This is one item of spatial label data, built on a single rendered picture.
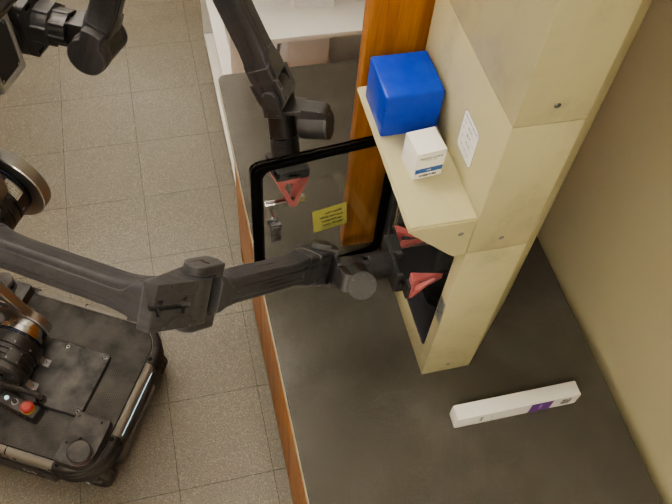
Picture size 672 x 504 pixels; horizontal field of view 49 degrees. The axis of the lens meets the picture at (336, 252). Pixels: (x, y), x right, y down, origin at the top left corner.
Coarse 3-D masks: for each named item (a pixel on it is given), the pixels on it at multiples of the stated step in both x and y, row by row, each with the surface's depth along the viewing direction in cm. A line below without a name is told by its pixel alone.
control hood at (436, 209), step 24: (360, 96) 130; (384, 144) 124; (408, 192) 118; (432, 192) 118; (456, 192) 119; (408, 216) 115; (432, 216) 116; (456, 216) 116; (432, 240) 118; (456, 240) 120
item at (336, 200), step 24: (336, 144) 139; (288, 168) 139; (312, 168) 142; (336, 168) 144; (360, 168) 147; (384, 168) 150; (264, 192) 142; (288, 192) 145; (312, 192) 148; (336, 192) 151; (360, 192) 153; (264, 216) 149; (288, 216) 151; (312, 216) 154; (336, 216) 158; (360, 216) 161; (288, 240) 159; (336, 240) 165; (360, 240) 169
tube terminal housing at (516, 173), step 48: (432, 48) 124; (480, 96) 108; (480, 144) 111; (528, 144) 103; (576, 144) 112; (480, 192) 114; (528, 192) 113; (480, 240) 121; (528, 240) 126; (480, 288) 136; (432, 336) 150; (480, 336) 153
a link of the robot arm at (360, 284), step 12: (312, 240) 147; (336, 252) 146; (336, 264) 145; (360, 264) 145; (336, 276) 143; (348, 276) 140; (360, 276) 140; (372, 276) 141; (348, 288) 140; (360, 288) 141; (372, 288) 142
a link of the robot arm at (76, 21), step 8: (80, 16) 142; (72, 24) 140; (80, 24) 140; (72, 32) 142; (120, 32) 145; (112, 40) 143; (120, 40) 145; (112, 48) 143; (120, 48) 147; (112, 56) 144
